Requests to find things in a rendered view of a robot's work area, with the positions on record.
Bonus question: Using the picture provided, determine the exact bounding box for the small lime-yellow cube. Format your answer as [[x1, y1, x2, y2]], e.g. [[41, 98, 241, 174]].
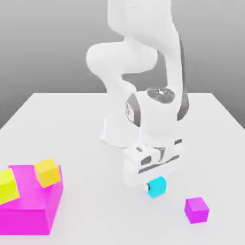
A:
[[0, 168, 21, 206]]

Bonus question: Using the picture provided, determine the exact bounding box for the large magenta box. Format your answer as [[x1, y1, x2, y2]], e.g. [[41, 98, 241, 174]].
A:
[[0, 165, 64, 236]]

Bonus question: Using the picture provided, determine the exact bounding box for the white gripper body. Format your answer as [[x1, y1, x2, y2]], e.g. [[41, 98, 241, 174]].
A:
[[122, 145, 184, 189]]

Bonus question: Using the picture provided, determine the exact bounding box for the small orange-yellow cube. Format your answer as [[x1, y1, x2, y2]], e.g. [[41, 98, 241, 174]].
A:
[[33, 158, 62, 189]]

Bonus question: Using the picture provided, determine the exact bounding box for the small purple cube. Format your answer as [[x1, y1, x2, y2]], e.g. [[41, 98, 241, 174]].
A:
[[184, 197, 210, 225]]

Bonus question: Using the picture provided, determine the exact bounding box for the small cyan cube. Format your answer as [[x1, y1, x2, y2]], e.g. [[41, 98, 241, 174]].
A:
[[147, 176, 167, 199]]

